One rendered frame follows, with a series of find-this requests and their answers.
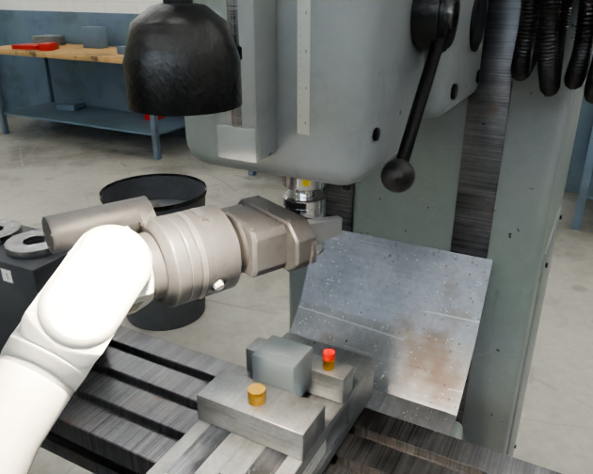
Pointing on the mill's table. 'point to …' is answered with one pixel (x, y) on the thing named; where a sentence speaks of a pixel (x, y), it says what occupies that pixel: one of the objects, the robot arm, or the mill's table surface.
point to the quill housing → (332, 90)
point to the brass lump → (256, 394)
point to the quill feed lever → (421, 33)
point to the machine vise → (333, 406)
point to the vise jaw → (285, 419)
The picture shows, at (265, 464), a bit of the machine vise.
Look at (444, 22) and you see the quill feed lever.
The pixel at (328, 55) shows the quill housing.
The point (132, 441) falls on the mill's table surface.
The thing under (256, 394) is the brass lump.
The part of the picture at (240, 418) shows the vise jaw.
